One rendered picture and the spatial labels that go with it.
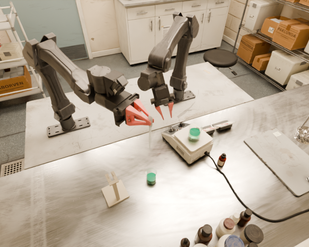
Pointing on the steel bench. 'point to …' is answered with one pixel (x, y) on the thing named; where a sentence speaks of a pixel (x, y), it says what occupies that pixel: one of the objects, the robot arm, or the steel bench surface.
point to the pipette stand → (114, 190)
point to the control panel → (175, 129)
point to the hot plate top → (182, 136)
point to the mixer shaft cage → (303, 133)
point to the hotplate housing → (190, 157)
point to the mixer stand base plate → (285, 160)
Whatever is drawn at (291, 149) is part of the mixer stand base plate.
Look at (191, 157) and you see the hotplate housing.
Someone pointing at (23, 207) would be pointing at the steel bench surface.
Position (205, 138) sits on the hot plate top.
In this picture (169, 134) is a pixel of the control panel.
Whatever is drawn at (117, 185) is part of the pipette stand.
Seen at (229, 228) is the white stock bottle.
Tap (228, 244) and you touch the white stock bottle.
